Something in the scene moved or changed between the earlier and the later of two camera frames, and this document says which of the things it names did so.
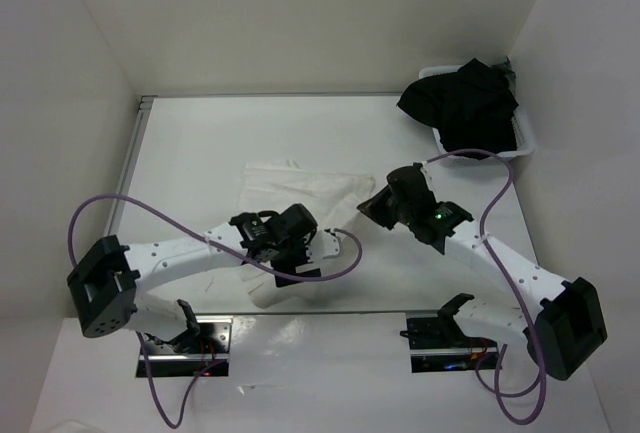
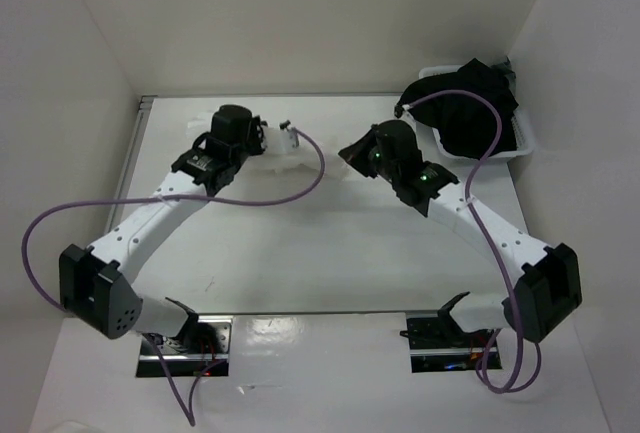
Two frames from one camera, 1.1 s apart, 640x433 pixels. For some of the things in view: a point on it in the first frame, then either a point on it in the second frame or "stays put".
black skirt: x=474 y=108 stays put
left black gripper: x=301 y=260 → x=258 y=133
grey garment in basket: x=507 y=70 stays put
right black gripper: x=373 y=208 → x=355 y=153
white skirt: x=278 y=185 → x=285 y=151
